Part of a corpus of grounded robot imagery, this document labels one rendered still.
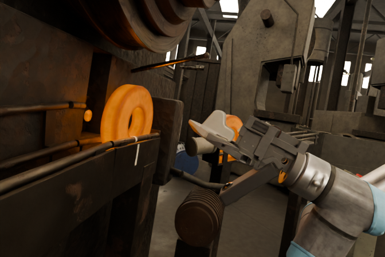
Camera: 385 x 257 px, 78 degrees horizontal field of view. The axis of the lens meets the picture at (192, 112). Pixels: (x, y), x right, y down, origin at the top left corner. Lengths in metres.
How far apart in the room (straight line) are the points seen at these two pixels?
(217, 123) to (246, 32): 2.90
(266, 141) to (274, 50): 2.76
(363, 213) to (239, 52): 2.90
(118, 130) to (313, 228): 0.38
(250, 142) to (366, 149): 2.27
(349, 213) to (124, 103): 0.41
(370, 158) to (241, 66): 1.69
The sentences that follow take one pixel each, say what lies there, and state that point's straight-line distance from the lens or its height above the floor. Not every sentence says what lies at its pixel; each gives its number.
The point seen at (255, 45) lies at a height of 1.68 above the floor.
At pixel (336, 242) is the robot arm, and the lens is 0.49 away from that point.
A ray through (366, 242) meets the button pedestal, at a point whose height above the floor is 0.38.
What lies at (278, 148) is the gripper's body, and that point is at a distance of 0.45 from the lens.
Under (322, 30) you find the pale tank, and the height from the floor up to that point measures 4.05.
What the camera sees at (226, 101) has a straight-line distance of 3.15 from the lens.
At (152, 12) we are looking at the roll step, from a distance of 0.42.
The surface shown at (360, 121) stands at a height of 0.96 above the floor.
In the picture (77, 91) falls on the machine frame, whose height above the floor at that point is 0.78.
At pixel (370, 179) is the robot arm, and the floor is 0.70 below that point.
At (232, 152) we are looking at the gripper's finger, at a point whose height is 0.72.
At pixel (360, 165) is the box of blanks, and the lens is 2.66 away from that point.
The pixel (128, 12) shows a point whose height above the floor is 0.91.
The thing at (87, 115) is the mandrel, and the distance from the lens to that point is 0.51.
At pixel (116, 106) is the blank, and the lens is 0.44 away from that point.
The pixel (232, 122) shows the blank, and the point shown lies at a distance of 0.84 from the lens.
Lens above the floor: 0.79
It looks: 1 degrees down
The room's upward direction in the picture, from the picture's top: 9 degrees clockwise
